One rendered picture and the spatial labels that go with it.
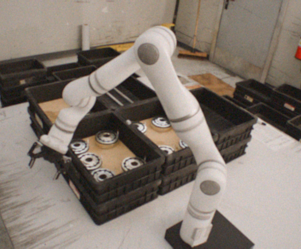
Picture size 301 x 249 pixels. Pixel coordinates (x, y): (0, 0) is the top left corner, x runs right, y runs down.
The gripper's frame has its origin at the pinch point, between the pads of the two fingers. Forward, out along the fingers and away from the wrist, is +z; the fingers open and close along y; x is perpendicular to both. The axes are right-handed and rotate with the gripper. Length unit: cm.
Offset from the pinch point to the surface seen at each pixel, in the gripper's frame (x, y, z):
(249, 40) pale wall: -335, -141, -113
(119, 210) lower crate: -5.7, -31.9, 4.4
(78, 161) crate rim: -4.8, -9.2, -7.5
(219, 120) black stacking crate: -61, -66, -36
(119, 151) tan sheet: -27.3, -23.1, -8.4
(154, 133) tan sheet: -43, -35, -18
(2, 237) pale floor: -53, 11, 93
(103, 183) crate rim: 4.4, -20.0, -9.4
